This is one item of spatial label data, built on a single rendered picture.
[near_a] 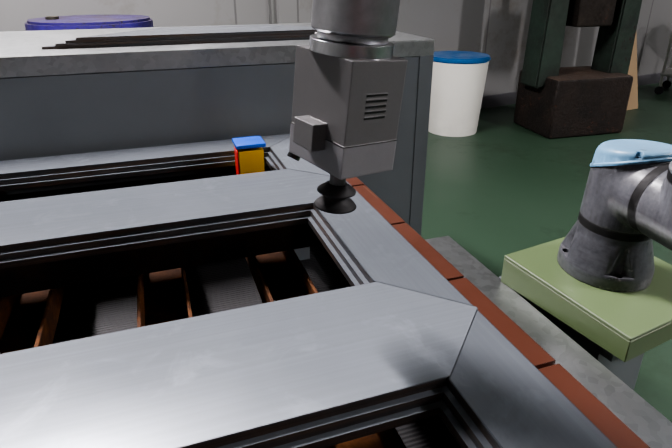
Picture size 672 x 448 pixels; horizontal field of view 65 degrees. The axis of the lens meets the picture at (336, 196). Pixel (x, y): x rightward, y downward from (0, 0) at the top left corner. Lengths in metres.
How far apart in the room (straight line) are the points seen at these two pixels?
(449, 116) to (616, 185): 3.46
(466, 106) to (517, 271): 3.38
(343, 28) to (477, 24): 4.75
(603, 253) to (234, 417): 0.66
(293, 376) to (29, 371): 0.26
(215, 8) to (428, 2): 1.84
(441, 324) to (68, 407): 0.38
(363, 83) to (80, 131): 0.93
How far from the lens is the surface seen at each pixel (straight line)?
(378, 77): 0.46
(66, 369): 0.60
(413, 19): 4.72
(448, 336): 0.59
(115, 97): 1.27
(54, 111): 1.29
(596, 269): 0.96
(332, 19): 0.45
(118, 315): 1.21
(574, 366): 0.87
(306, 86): 0.49
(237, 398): 0.52
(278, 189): 0.95
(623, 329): 0.90
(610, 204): 0.92
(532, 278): 0.97
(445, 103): 4.29
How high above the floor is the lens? 1.20
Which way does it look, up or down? 23 degrees down
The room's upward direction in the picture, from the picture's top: straight up
